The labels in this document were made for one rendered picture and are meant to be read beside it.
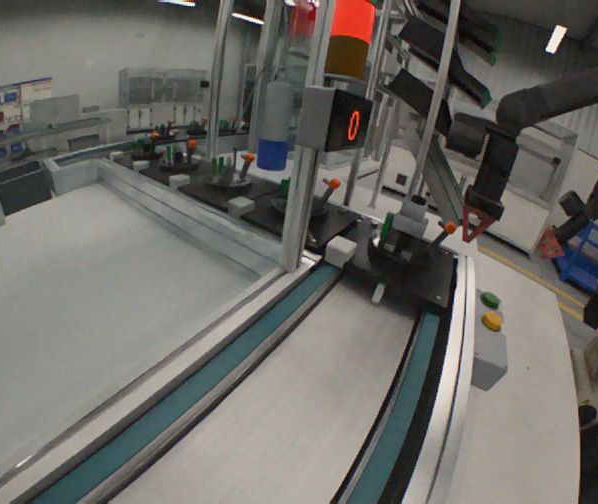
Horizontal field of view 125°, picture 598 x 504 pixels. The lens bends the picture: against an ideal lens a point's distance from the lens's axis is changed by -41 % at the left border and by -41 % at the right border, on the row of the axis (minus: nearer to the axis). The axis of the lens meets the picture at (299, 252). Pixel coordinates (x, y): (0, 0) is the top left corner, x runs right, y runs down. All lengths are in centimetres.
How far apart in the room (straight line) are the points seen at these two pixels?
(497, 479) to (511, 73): 922
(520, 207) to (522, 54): 594
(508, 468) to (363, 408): 29
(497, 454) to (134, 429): 50
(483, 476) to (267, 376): 36
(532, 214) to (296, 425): 448
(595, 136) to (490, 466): 938
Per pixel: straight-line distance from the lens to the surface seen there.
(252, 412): 33
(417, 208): 51
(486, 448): 51
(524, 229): 465
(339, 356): 39
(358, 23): 35
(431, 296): 48
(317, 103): 30
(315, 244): 51
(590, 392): 99
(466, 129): 50
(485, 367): 46
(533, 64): 953
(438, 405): 35
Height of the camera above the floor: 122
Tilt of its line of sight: 32 degrees down
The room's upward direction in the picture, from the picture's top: 10 degrees clockwise
